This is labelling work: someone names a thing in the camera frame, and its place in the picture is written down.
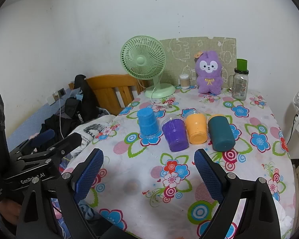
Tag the purple plush toy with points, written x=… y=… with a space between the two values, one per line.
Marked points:
x=208 y=79

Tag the purple ribbed plastic cup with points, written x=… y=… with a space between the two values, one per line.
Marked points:
x=175 y=135

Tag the blue ribbed plastic cup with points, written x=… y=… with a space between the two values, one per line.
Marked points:
x=147 y=123

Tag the light green desk fan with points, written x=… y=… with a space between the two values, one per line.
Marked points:
x=142 y=59

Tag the orange plastic cup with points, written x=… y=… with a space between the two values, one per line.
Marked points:
x=196 y=129

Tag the light blue cloth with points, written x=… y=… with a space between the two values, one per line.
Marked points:
x=86 y=210

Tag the white cloth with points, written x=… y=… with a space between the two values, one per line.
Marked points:
x=286 y=219

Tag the white printed shirt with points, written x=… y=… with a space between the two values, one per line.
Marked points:
x=97 y=128

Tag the wooden chair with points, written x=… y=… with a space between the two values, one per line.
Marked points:
x=107 y=87

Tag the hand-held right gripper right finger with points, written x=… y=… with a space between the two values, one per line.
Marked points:
x=209 y=176

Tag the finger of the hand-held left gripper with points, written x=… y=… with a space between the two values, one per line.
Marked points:
x=67 y=143
x=43 y=136

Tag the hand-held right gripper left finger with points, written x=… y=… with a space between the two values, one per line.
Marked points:
x=88 y=176

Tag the glass jar with green lid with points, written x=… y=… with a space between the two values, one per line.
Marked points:
x=240 y=87

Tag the black bag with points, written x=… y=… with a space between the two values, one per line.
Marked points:
x=81 y=104

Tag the white wall plate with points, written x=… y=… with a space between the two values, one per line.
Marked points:
x=51 y=100

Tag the dark wall socket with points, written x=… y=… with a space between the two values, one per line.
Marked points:
x=61 y=92

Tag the clear cotton swab container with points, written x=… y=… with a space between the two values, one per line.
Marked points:
x=184 y=81

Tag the floral tablecloth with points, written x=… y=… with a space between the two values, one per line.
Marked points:
x=139 y=179

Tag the green elephant foam mat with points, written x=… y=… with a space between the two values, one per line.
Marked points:
x=174 y=54

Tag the dark teal plastic cup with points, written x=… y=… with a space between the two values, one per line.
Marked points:
x=221 y=134

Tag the person's left hand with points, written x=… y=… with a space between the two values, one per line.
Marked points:
x=8 y=210

